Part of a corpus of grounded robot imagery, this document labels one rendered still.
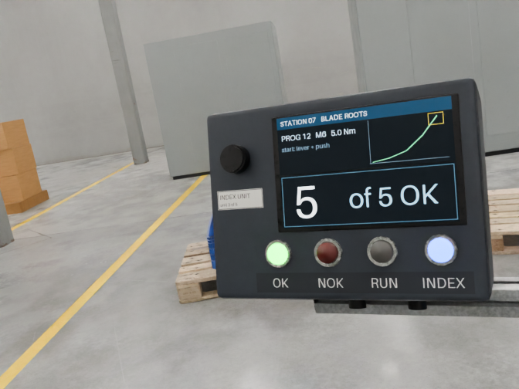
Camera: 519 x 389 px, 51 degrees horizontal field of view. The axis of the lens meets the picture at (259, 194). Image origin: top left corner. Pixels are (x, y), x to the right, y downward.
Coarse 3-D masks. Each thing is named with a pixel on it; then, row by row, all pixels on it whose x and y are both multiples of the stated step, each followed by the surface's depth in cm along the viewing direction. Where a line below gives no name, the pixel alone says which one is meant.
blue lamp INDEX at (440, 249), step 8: (432, 240) 47; (440, 240) 46; (448, 240) 46; (432, 248) 46; (440, 248) 46; (448, 248) 46; (456, 248) 46; (432, 256) 46; (440, 256) 46; (448, 256) 46; (440, 264) 47
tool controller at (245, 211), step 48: (336, 96) 51; (384, 96) 49; (432, 96) 47; (240, 144) 55; (288, 144) 52; (336, 144) 50; (384, 144) 49; (432, 144) 47; (480, 144) 47; (240, 192) 55; (336, 192) 50; (384, 192) 49; (432, 192) 47; (480, 192) 46; (240, 240) 55; (288, 240) 53; (336, 240) 51; (480, 240) 46; (240, 288) 55; (288, 288) 53; (336, 288) 51; (384, 288) 49; (432, 288) 47; (480, 288) 46
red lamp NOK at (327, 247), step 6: (324, 240) 51; (330, 240) 51; (318, 246) 51; (324, 246) 50; (330, 246) 50; (336, 246) 50; (318, 252) 51; (324, 252) 50; (330, 252) 50; (336, 252) 50; (318, 258) 51; (324, 258) 50; (330, 258) 50; (336, 258) 50; (324, 264) 51; (330, 264) 51; (336, 264) 50
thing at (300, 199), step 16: (288, 176) 52; (304, 176) 52; (320, 176) 51; (288, 192) 52; (304, 192) 52; (320, 192) 51; (288, 208) 52; (304, 208) 52; (320, 208) 51; (288, 224) 52; (304, 224) 52; (320, 224) 51
